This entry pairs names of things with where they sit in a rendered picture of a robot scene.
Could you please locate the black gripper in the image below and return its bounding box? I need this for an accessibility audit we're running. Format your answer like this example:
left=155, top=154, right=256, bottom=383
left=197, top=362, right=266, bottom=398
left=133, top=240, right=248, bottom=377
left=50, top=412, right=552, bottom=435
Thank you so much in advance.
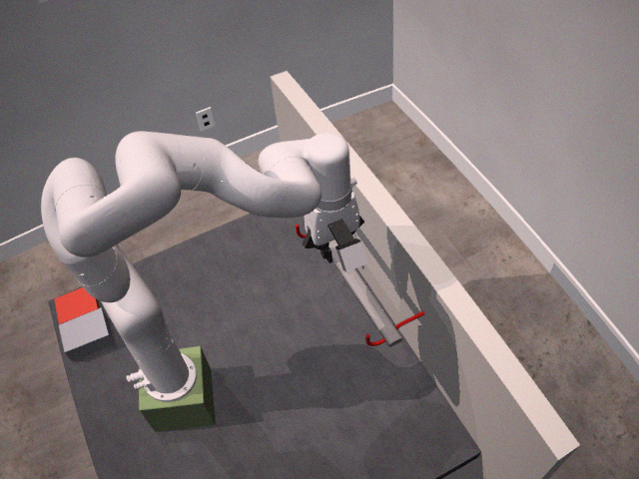
left=303, top=192, right=364, bottom=263

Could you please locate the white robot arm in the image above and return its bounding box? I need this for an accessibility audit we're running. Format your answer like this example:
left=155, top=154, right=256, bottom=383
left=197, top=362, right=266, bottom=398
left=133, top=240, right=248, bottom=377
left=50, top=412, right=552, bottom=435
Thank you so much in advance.
left=41, top=132, right=357, bottom=402

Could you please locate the grey long rod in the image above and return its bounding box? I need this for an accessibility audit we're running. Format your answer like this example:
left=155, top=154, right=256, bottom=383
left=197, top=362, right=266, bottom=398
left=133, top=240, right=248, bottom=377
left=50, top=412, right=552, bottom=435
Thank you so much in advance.
left=329, top=240, right=403, bottom=347

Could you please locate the red flat block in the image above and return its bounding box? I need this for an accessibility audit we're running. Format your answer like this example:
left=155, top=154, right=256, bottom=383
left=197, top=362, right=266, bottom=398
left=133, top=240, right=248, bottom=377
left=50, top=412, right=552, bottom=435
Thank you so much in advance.
left=54, top=287, right=100, bottom=324

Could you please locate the dark red hook shank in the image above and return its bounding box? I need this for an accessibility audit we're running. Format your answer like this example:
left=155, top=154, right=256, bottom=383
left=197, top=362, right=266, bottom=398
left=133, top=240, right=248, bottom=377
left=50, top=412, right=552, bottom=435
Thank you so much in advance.
left=400, top=311, right=424, bottom=326

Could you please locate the grey wall panel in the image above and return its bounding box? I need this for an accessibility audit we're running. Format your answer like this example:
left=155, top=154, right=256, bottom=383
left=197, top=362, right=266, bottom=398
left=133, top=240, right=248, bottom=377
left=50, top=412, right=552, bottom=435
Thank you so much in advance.
left=271, top=71, right=580, bottom=479

